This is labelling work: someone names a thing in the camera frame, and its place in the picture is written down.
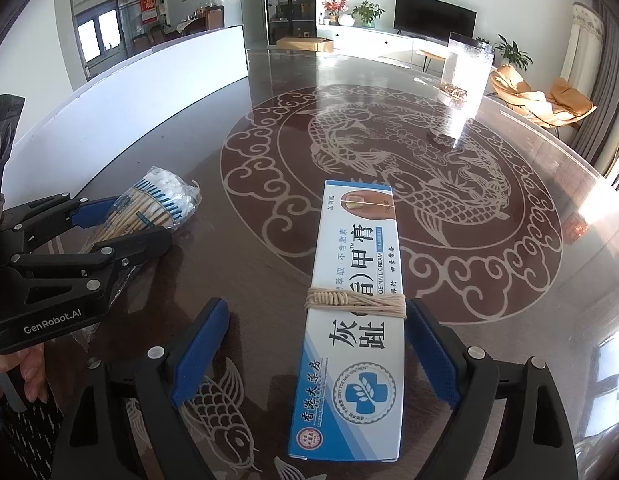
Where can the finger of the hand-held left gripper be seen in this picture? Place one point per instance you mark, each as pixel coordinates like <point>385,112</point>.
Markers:
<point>92,212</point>
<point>139,250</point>

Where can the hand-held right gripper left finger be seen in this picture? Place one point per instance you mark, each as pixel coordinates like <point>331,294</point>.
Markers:
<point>199,355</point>

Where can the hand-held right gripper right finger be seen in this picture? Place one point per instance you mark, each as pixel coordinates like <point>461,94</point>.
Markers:
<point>434,355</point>

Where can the cotton swab packet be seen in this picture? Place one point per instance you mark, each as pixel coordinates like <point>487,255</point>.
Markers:
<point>154,200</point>

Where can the blue white ointment box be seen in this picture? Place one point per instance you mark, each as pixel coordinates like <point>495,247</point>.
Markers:
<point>349,360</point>

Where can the person's left hand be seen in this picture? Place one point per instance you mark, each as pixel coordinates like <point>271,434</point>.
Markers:
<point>32,372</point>

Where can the black dotted clothing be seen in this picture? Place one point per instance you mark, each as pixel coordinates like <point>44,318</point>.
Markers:
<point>34,435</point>

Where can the white board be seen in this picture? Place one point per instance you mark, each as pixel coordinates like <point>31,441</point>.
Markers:
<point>139,85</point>

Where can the glass sliding door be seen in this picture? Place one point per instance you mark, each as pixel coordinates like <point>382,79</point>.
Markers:
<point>99,35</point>

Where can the red poster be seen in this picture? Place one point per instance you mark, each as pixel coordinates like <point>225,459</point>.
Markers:
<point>149,10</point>

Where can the wooden dining chair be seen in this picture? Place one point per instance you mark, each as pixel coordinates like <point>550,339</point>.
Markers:
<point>214,17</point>

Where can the cardboard box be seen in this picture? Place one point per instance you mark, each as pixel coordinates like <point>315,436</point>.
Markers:
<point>304,45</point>

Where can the orange lounge chair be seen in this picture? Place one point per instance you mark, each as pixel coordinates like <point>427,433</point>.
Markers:
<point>564,102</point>

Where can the clear plastic jar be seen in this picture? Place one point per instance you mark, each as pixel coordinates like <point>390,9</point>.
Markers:
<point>467,67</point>

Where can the dark glass display cabinet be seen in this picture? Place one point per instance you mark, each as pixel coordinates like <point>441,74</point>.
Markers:
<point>289,0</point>

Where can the wooden bench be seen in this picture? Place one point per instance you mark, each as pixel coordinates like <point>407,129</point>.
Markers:
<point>432,54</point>

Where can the grey curtain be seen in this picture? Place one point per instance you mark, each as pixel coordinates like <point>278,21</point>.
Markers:
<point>607,100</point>

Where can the leafy floor plant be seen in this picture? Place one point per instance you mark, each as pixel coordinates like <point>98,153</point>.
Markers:
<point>512,52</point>

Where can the white television console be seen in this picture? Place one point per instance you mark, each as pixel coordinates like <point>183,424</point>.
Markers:
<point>379,42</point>

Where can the green potted plant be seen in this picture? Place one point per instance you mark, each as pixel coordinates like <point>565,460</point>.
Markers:
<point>368,14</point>

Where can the black television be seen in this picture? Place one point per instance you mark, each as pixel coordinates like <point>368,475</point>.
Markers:
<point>434,15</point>

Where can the white curtain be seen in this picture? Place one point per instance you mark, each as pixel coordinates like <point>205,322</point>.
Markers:
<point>584,45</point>

